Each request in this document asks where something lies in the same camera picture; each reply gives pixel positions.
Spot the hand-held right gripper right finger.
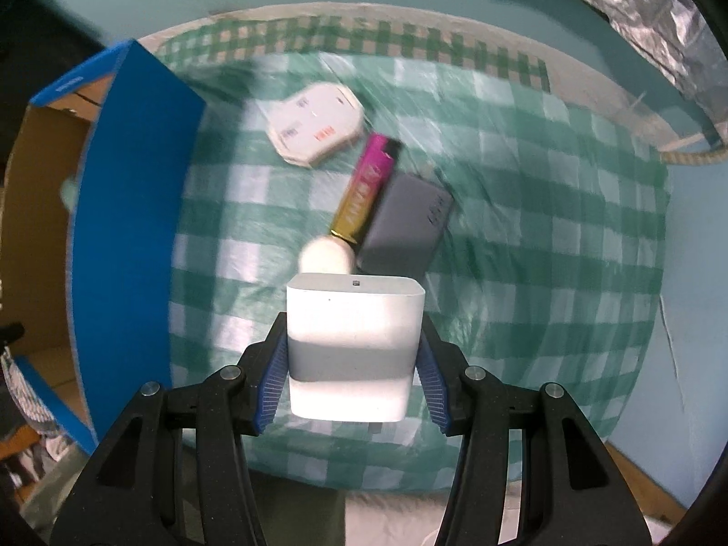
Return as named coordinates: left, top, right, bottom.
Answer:
left=414, top=318, right=652, bottom=546

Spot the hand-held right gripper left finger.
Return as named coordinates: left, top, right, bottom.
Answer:
left=50, top=312, right=292, bottom=546

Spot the white square charger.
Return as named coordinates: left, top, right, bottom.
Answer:
left=286, top=273, right=427, bottom=427

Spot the white oval case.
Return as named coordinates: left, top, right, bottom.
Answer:
left=298, top=237, right=356, bottom=277

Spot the dark grey power adapter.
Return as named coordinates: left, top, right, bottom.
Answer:
left=357, top=173, right=456, bottom=275

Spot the pink gold lighter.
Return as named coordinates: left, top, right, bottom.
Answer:
left=329, top=133, right=404, bottom=245

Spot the blue cardboard box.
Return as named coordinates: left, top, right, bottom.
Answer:
left=0, top=40, right=207, bottom=456

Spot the white octagonal device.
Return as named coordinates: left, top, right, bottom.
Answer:
left=265, top=82, right=365, bottom=170

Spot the green white checkered tablecloth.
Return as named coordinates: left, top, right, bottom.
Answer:
left=153, top=51, right=669, bottom=493

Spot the striped cloth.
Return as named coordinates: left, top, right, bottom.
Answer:
left=0, top=347, right=58, bottom=445

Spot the green beige checkered cloth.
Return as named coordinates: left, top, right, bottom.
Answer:
left=151, top=16, right=551, bottom=92

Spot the silver crinkled curtain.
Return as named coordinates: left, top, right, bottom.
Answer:
left=495, top=0, right=728, bottom=143

